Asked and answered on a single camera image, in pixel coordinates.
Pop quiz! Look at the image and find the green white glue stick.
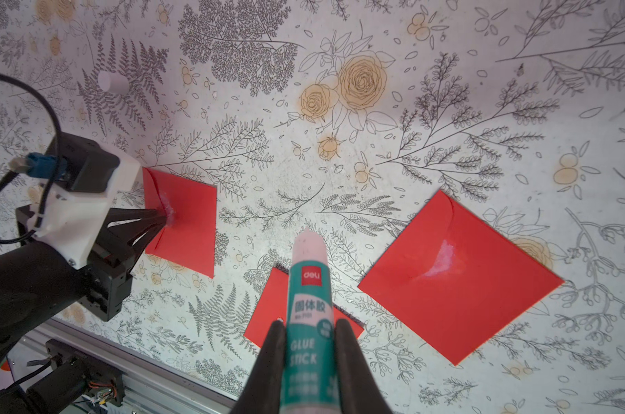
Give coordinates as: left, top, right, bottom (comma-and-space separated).
280, 229, 341, 413

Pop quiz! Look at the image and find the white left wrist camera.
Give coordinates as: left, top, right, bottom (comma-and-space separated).
31, 133, 142, 269

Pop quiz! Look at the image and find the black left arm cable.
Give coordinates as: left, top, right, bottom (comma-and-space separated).
0, 68, 65, 245

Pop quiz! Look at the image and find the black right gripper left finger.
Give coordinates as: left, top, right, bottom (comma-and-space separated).
230, 320, 286, 414

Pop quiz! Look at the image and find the red envelope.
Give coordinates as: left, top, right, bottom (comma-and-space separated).
359, 191, 562, 365
244, 265, 364, 348
142, 168, 217, 278

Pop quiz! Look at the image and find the white glue stick cap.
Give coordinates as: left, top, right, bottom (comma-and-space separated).
97, 71, 130, 95

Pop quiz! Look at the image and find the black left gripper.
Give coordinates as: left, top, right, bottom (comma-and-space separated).
80, 208, 167, 322

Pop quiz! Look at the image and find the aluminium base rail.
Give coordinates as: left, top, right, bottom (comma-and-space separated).
8, 320, 235, 413

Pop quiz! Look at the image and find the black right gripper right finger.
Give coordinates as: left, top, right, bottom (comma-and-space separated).
335, 319, 393, 414

